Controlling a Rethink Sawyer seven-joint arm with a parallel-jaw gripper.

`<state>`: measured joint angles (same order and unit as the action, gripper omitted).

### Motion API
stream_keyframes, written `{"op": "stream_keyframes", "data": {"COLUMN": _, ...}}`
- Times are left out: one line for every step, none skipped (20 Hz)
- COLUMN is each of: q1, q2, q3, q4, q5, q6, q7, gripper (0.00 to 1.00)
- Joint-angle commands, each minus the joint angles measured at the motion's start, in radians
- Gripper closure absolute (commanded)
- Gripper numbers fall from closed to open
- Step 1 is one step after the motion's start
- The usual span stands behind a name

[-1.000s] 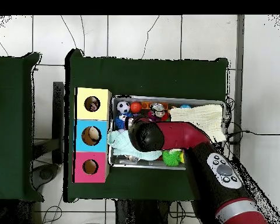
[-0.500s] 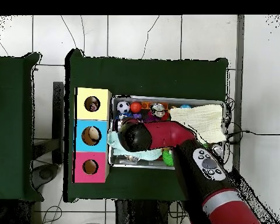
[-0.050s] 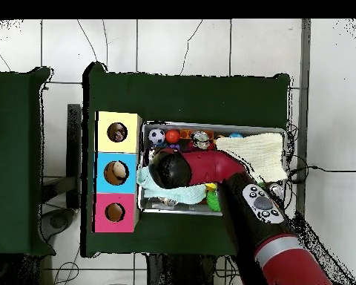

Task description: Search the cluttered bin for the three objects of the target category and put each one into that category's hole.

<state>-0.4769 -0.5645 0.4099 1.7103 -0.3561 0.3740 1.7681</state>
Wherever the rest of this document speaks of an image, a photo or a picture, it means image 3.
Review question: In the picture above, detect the mint waffle cloth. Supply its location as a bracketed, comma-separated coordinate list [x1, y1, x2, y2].
[136, 166, 208, 206]

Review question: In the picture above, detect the wooden box with three holes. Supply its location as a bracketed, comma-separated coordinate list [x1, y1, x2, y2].
[93, 111, 143, 234]

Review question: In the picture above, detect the clear mesh bin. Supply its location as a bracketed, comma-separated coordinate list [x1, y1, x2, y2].
[137, 119, 288, 216]

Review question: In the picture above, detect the orange ball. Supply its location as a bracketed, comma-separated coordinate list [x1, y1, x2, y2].
[165, 129, 181, 145]

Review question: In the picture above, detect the crushed silver can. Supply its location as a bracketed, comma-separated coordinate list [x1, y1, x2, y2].
[192, 130, 211, 151]

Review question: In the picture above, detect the small soccer ball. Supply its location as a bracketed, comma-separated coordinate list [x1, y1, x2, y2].
[148, 128, 166, 145]

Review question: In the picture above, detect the green spiky ball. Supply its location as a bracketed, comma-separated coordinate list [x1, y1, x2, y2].
[206, 191, 222, 212]

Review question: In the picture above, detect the dark green table cloth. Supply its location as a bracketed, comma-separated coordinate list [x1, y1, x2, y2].
[80, 61, 292, 263]

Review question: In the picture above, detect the cream waffle cloth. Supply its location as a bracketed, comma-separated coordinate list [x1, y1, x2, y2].
[214, 132, 289, 183]

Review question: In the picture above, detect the green covered side table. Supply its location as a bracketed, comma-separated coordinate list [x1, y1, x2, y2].
[0, 66, 56, 258]

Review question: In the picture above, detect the black cable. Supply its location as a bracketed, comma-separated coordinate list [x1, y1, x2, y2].
[287, 165, 356, 174]

